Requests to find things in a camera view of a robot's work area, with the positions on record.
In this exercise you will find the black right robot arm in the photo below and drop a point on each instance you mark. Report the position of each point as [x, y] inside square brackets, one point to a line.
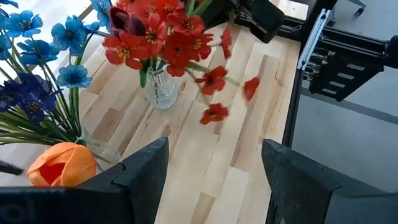
[264, 18]

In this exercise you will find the silver aluminium rail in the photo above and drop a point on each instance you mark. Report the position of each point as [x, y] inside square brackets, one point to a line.
[314, 37]

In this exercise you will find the blue artificial flower bunch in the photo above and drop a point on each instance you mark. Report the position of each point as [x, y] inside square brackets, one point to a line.
[70, 34]

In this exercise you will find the orange artificial tulip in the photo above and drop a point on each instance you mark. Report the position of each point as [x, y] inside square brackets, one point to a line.
[62, 165]

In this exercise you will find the purple artificial flower bunch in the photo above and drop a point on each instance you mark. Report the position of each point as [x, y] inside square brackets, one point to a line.
[34, 105]

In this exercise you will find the textured clear glass vase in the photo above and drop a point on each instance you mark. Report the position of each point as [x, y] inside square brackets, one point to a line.
[160, 90]

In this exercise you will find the smooth clear glass vase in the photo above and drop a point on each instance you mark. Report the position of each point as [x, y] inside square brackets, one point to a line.
[105, 154]

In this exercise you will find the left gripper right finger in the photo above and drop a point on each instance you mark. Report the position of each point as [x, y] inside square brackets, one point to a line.
[311, 199]

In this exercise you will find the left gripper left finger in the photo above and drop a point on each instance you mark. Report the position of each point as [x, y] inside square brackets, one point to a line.
[124, 196]

